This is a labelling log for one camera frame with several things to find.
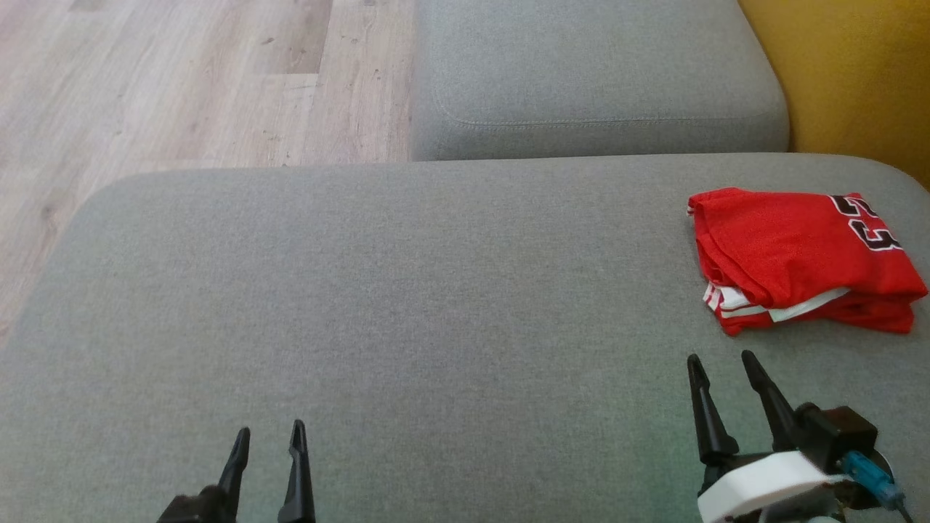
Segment right arm cable blue plug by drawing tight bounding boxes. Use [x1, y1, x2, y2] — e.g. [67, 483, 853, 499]
[838, 450, 918, 523]

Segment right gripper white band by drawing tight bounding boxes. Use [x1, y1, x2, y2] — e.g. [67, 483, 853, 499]
[686, 349, 844, 523]

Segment large grey sofa seat cushion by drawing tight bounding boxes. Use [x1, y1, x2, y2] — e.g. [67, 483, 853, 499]
[0, 152, 930, 523]

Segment red shorts white trim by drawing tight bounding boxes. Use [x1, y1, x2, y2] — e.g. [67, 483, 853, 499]
[716, 288, 917, 337]

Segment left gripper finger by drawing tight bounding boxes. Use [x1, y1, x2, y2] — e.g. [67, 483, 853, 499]
[278, 419, 318, 523]
[217, 426, 251, 521]

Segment small grey sofa seat cushion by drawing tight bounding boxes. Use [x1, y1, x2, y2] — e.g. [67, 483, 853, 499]
[410, 0, 791, 163]

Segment yellow fabric panel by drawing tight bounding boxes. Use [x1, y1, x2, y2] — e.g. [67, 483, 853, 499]
[737, 0, 930, 192]

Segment red jersey shirt white sleeves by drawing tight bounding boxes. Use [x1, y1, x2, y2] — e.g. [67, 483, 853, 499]
[686, 187, 930, 321]

